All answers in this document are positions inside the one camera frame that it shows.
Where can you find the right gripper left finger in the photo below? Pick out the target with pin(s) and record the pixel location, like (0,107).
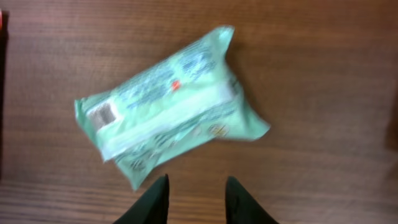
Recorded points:
(152,207)

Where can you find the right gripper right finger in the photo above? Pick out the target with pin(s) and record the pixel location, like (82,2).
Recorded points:
(241,207)

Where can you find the teal snack packet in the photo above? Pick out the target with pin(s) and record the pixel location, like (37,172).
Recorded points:
(184,101)

